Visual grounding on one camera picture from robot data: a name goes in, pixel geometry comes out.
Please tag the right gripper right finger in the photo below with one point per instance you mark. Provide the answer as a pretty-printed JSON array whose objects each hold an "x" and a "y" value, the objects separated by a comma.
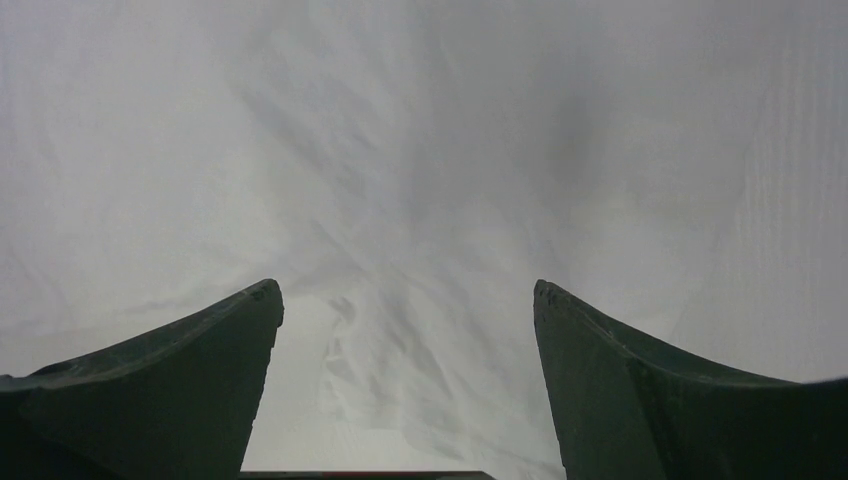
[{"x": 626, "y": 405}]

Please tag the white t-shirt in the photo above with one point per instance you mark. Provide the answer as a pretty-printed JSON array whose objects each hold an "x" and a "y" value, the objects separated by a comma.
[{"x": 413, "y": 167}]

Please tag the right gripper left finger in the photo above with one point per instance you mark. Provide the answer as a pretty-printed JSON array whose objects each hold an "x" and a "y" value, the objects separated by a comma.
[{"x": 177, "y": 402}]

